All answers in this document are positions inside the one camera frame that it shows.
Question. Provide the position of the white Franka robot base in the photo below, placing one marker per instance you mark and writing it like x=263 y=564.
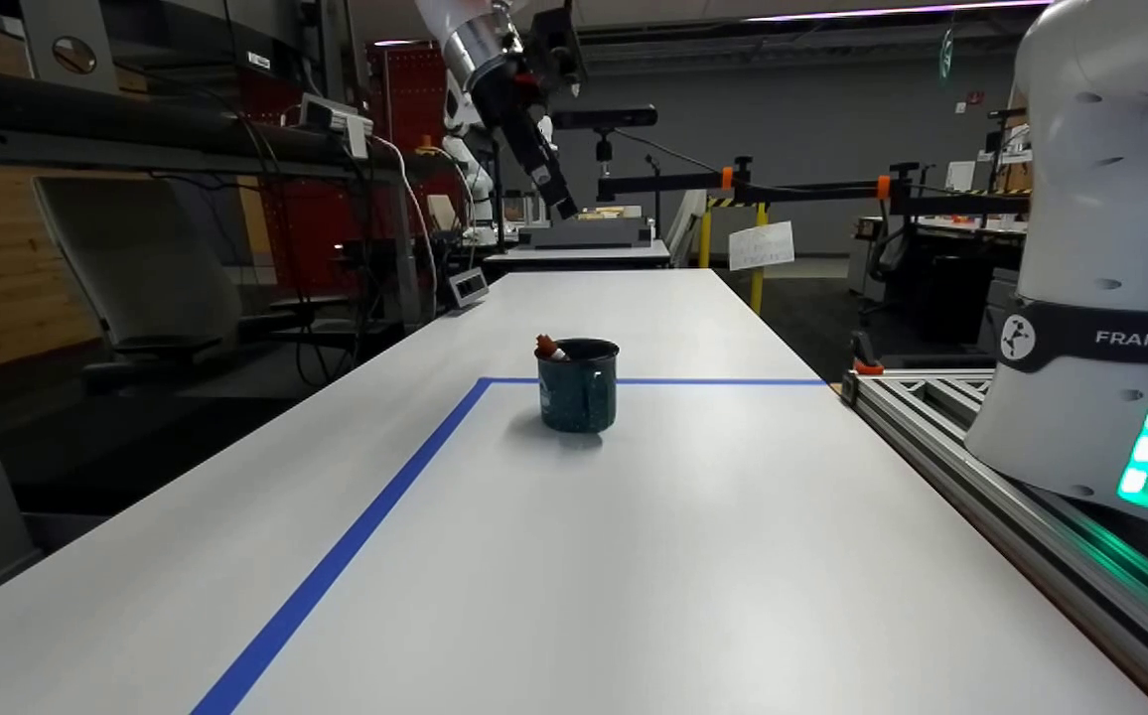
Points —
x=1109 y=239

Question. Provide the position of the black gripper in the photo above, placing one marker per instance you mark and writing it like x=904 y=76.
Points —
x=514 y=106

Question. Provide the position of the white power box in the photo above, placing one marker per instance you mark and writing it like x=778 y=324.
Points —
x=338 y=124

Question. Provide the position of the red tool cabinet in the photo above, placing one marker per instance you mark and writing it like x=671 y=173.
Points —
x=334 y=226

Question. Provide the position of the aluminium mounting rail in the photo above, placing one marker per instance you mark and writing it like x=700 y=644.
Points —
x=996 y=461

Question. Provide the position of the orange rail clamp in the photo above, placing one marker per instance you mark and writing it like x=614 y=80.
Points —
x=869 y=359

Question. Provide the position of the grey box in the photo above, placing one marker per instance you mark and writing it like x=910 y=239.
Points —
x=594 y=232

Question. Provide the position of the wooden wall panel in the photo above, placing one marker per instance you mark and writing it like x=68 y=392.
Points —
x=2 y=273

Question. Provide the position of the blue tape line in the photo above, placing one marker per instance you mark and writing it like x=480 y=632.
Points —
x=374 y=519

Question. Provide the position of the black camera bar on stand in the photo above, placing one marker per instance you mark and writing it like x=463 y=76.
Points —
x=619 y=117

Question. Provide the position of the black equipment cart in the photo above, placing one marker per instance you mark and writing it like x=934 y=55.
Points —
x=945 y=282

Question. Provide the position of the dark green mug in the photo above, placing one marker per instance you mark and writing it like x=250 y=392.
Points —
x=581 y=392

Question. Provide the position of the white background table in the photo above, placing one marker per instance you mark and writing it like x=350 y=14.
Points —
x=573 y=255

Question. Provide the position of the black horizontal pipe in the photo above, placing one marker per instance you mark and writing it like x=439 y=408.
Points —
x=136 y=117

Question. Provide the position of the red marker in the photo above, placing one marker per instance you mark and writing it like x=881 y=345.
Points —
x=547 y=346

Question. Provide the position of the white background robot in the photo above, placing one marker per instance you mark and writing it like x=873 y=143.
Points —
x=476 y=182

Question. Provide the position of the white paper sign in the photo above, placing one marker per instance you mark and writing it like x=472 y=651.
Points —
x=761 y=249

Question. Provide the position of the yellow post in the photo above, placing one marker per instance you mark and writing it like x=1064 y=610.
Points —
x=761 y=263
x=704 y=235

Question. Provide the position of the green hanging sign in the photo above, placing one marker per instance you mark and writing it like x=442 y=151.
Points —
x=949 y=55

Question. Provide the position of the grey monitor back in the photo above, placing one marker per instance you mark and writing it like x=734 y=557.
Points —
x=150 y=259

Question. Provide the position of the small white desk device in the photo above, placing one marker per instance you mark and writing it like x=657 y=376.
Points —
x=468 y=286

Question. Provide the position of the black bar with orange clamps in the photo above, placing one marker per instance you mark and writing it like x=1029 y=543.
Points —
x=814 y=188

